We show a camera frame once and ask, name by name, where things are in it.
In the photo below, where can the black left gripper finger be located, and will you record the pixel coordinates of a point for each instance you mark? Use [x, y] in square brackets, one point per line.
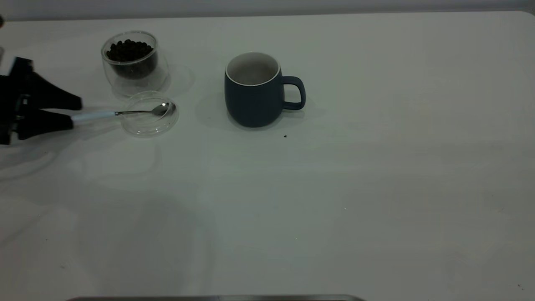
[46, 96]
[46, 123]

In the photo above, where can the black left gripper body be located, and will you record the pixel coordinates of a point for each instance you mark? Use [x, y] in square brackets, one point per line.
[10, 104]

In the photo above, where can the dark grey ceramic mug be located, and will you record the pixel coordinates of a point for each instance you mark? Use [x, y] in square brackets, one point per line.
[250, 104]

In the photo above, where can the dark coffee beans pile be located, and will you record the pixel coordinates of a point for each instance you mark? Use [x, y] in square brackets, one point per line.
[129, 52]

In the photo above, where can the clear glass lid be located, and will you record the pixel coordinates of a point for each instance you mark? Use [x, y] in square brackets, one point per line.
[148, 123]

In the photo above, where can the clear double-wall glass cup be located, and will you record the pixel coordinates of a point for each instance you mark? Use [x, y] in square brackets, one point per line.
[136, 83]

